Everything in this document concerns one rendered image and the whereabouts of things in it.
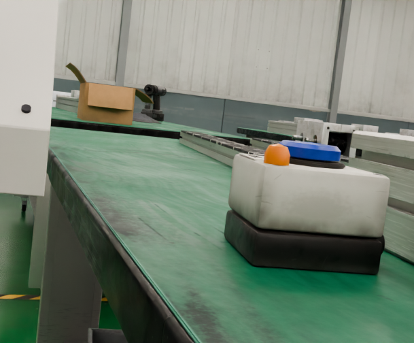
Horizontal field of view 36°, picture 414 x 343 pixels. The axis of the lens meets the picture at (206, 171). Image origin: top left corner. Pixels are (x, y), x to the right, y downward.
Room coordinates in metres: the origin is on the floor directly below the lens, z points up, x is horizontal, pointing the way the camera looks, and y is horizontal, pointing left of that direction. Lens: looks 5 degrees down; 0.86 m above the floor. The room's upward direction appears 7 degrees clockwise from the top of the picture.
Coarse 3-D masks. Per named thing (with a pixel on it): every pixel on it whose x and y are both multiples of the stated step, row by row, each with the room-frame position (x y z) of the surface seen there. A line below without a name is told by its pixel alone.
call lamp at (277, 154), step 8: (272, 144) 0.38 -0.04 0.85; (280, 144) 0.38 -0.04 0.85; (264, 152) 0.38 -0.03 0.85; (272, 152) 0.37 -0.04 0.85; (280, 152) 0.37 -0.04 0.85; (288, 152) 0.37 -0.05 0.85; (264, 160) 0.37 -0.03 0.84; (272, 160) 0.37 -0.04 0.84; (280, 160) 0.37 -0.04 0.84; (288, 160) 0.37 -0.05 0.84
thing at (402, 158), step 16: (352, 144) 0.54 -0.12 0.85; (368, 144) 0.51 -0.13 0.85; (384, 144) 0.49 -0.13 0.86; (400, 144) 0.46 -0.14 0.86; (352, 160) 0.54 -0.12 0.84; (368, 160) 0.53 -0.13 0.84; (384, 160) 0.51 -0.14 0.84; (400, 160) 0.48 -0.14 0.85; (400, 176) 0.45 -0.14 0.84; (400, 192) 0.45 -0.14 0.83; (400, 208) 0.47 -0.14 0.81; (400, 224) 0.45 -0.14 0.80; (400, 240) 0.44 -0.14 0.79; (400, 256) 0.44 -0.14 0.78
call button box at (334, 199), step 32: (256, 160) 0.39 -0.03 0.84; (256, 192) 0.37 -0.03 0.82; (288, 192) 0.37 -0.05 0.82; (320, 192) 0.37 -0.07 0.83; (352, 192) 0.38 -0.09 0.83; (384, 192) 0.38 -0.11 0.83; (256, 224) 0.37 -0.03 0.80; (288, 224) 0.37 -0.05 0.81; (320, 224) 0.37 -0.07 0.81; (352, 224) 0.38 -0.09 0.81; (384, 224) 0.38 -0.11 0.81; (256, 256) 0.37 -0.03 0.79; (288, 256) 0.37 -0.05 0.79; (320, 256) 0.37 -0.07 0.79; (352, 256) 0.38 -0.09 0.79
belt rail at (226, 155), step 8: (184, 136) 1.61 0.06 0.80; (192, 136) 1.50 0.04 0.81; (184, 144) 1.60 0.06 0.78; (192, 144) 1.48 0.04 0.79; (200, 144) 1.43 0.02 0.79; (208, 144) 1.30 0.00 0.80; (216, 144) 1.23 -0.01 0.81; (208, 152) 1.29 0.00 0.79; (216, 152) 1.25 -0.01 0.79; (224, 152) 1.15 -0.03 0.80; (232, 152) 1.09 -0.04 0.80; (240, 152) 1.04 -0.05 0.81; (224, 160) 1.14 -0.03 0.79; (232, 160) 1.08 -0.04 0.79
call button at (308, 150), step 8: (288, 144) 0.40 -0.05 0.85; (296, 144) 0.40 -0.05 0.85; (304, 144) 0.40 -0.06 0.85; (312, 144) 0.40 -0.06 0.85; (320, 144) 0.40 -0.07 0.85; (296, 152) 0.40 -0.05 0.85; (304, 152) 0.39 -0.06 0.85; (312, 152) 0.39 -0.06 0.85; (320, 152) 0.39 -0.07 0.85; (328, 152) 0.39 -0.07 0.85; (336, 152) 0.40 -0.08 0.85; (312, 160) 0.40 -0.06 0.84; (320, 160) 0.40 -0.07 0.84; (328, 160) 0.40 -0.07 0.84; (336, 160) 0.40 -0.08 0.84
